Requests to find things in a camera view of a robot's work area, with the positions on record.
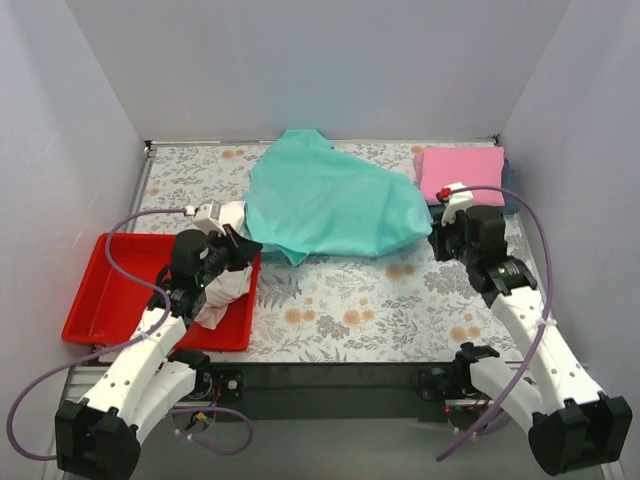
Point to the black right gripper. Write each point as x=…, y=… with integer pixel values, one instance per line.
x=439, y=241

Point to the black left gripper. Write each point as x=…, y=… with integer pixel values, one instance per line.
x=242, y=248

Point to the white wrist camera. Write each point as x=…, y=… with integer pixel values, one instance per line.
x=456, y=198
x=209, y=217

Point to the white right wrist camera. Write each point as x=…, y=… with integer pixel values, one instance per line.
x=456, y=198

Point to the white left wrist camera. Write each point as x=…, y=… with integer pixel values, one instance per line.
x=209, y=217

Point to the teal t shirt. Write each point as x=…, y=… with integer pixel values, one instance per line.
x=307, y=198

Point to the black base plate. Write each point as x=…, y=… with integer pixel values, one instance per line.
x=427, y=392

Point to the white t shirt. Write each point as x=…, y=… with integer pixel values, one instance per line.
x=229, y=286

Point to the folded pink t shirt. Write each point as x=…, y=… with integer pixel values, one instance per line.
x=437, y=167

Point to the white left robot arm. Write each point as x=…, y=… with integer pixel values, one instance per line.
x=100, y=436

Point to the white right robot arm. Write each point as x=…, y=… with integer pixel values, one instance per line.
x=569, y=420

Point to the red plastic tray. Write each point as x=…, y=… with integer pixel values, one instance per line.
x=108, y=306

